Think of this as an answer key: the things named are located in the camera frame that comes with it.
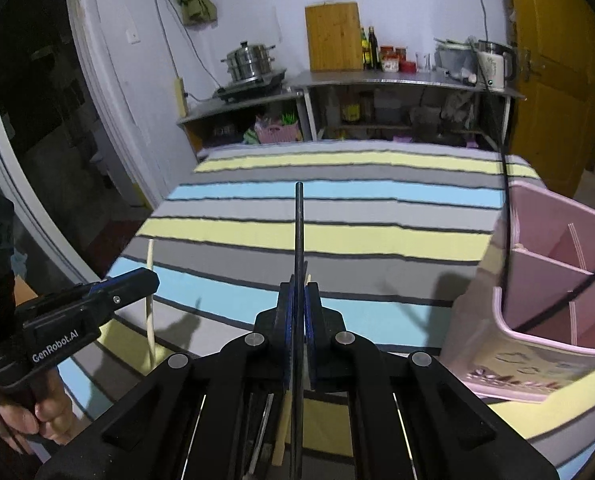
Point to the clear glass cup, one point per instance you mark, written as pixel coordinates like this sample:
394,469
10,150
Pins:
423,62

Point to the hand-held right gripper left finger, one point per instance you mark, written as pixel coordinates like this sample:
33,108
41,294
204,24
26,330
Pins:
287,325

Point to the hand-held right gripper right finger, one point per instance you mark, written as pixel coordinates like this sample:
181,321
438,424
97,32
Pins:
311,325

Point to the pink plastic utensil holder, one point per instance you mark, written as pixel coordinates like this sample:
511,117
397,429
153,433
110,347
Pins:
537,270

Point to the yellow bottle under table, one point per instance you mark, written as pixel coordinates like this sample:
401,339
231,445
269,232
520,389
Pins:
350,112

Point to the dark glass bottle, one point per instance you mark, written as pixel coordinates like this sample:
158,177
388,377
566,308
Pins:
373,52

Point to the dark bag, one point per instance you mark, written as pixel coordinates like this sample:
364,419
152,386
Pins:
442,120

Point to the grey basin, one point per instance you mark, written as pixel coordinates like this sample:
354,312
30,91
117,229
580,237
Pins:
452,60

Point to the person's left hand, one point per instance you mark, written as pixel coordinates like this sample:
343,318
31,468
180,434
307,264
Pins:
52,410

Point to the pink plastic basket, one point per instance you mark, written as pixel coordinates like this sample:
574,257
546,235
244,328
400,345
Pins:
277,134

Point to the striped cloth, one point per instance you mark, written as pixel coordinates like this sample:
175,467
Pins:
377,230

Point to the tall metal table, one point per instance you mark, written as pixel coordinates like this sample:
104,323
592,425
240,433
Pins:
377,79

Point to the black induction cooker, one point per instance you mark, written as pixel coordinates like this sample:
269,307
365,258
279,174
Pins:
247,91

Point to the steel steamer pot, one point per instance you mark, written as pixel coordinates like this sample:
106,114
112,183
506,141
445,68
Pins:
250,62

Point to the white door frame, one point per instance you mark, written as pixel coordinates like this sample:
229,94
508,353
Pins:
97,85

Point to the white label jar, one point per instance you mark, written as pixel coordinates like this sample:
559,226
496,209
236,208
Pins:
390,64

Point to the white electric kettle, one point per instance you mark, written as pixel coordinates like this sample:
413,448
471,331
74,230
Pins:
492,67

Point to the wooden cutting board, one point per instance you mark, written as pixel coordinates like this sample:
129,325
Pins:
332,37

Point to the red lid jar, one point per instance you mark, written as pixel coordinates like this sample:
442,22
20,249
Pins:
401,53
387,51

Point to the yellow label bottle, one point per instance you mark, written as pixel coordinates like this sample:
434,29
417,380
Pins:
365,55

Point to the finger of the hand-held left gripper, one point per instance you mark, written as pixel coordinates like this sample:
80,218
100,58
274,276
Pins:
112,282
130,294

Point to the low metal table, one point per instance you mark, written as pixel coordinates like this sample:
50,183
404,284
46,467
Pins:
212,112

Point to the yellow wooden door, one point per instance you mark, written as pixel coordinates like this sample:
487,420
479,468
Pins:
552,85

